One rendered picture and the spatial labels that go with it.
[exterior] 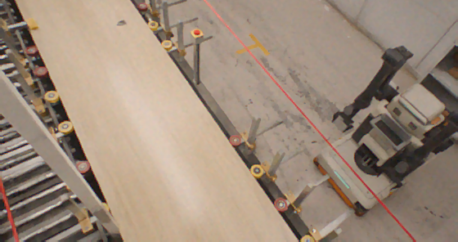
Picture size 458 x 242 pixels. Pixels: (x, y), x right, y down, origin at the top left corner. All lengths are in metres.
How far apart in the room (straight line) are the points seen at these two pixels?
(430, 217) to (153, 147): 2.55
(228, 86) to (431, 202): 2.26
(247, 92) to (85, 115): 1.80
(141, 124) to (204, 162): 0.49
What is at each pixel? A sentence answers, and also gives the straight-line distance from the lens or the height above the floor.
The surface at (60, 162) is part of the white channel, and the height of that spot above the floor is 1.75.
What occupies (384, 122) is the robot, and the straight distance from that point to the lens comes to 2.35.
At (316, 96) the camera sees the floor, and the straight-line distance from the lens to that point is 3.68.
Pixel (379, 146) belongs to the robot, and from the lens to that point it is 2.53.
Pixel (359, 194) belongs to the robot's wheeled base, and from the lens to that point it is 2.92.
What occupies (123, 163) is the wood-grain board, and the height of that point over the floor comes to 0.90.
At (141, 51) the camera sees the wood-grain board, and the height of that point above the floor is 0.90.
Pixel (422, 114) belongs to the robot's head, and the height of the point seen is 1.31.
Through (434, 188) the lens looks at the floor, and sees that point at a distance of 3.67.
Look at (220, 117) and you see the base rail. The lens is 2.43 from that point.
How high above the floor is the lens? 2.72
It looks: 56 degrees down
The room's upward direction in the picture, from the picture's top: 10 degrees clockwise
